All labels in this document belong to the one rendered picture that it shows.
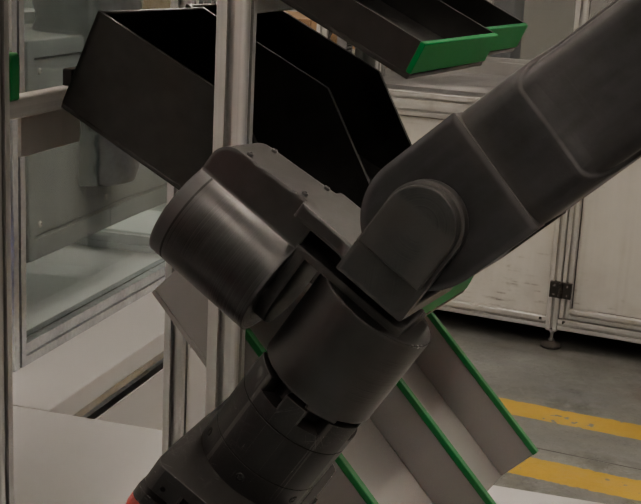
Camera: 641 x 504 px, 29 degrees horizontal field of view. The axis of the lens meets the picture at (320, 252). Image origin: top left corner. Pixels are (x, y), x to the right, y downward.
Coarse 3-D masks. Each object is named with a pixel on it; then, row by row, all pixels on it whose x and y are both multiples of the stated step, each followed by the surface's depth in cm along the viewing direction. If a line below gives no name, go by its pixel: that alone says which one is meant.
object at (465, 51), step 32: (288, 0) 76; (320, 0) 75; (352, 0) 74; (384, 0) 87; (416, 0) 86; (352, 32) 75; (384, 32) 74; (416, 32) 84; (448, 32) 85; (480, 32) 84; (384, 64) 74; (416, 64) 73; (448, 64) 79; (480, 64) 85
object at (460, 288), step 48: (96, 48) 83; (144, 48) 82; (192, 48) 95; (96, 96) 84; (144, 96) 82; (192, 96) 81; (288, 96) 92; (144, 144) 83; (192, 144) 81; (288, 144) 93; (336, 144) 91; (336, 192) 92
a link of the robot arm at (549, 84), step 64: (640, 0) 48; (576, 64) 49; (640, 64) 48; (448, 128) 50; (512, 128) 49; (576, 128) 49; (640, 128) 48; (384, 192) 51; (512, 192) 50; (576, 192) 49
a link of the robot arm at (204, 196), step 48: (192, 192) 55; (240, 192) 55; (288, 192) 55; (432, 192) 49; (192, 240) 55; (240, 240) 55; (288, 240) 55; (336, 240) 53; (384, 240) 50; (432, 240) 49; (240, 288) 55; (384, 288) 51
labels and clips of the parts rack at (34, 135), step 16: (16, 64) 83; (16, 80) 83; (64, 80) 92; (16, 96) 84; (48, 112) 91; (64, 112) 93; (32, 128) 89; (48, 128) 91; (64, 128) 94; (32, 144) 89; (48, 144) 91; (64, 144) 94
